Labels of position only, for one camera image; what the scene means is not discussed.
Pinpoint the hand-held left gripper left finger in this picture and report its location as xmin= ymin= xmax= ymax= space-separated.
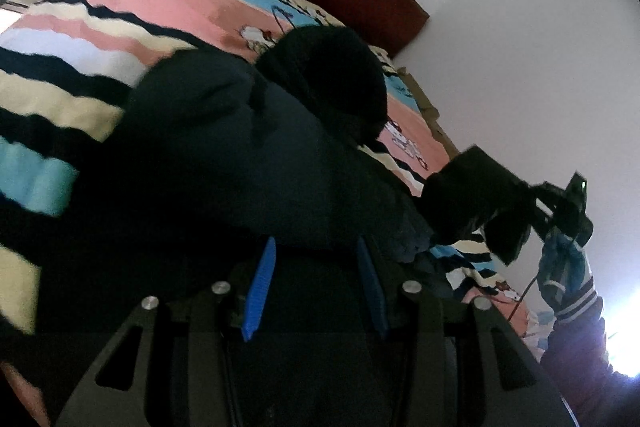
xmin=55 ymin=236 xmax=279 ymax=427

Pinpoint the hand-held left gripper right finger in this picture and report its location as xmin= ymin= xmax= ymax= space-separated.
xmin=352 ymin=236 xmax=576 ymax=427

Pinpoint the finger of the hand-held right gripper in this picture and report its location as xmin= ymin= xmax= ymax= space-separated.
xmin=526 ymin=181 xmax=560 ymax=224

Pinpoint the dark hooded jacket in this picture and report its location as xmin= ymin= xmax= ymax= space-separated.
xmin=0 ymin=26 xmax=534 ymax=427

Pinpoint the person's right hand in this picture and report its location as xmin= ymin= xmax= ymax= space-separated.
xmin=537 ymin=229 xmax=604 ymax=327

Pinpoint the brown cardboard sheet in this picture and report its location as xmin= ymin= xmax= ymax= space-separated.
xmin=394 ymin=66 xmax=462 ymax=158

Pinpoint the black cable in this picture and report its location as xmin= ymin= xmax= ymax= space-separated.
xmin=506 ymin=232 xmax=576 ymax=324

